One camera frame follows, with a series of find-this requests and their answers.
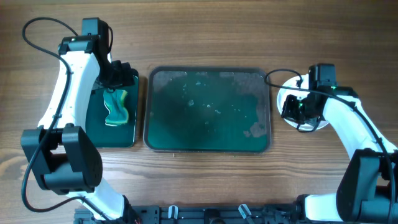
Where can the white plate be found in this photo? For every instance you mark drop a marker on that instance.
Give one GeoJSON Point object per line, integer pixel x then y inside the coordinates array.
{"type": "Point", "coordinates": [283, 93]}

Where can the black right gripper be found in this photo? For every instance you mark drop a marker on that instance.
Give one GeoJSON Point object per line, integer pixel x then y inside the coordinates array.
{"type": "Point", "coordinates": [290, 109]}

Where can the large dark serving tray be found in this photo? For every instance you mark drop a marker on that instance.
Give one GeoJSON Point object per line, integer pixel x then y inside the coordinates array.
{"type": "Point", "coordinates": [208, 109]}

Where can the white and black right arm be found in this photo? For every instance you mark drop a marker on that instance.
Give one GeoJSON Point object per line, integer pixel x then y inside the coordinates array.
{"type": "Point", "coordinates": [368, 190]}

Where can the green and yellow sponge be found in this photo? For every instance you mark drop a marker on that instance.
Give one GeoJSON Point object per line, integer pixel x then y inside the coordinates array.
{"type": "Point", "coordinates": [114, 103]}

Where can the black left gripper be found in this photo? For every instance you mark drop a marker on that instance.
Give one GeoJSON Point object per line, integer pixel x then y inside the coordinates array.
{"type": "Point", "coordinates": [116, 79]}

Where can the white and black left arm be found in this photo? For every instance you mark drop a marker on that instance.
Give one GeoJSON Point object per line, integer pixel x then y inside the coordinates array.
{"type": "Point", "coordinates": [61, 156]}

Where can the small black water tray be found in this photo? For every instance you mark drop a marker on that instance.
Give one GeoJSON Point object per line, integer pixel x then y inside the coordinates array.
{"type": "Point", "coordinates": [102, 135]}

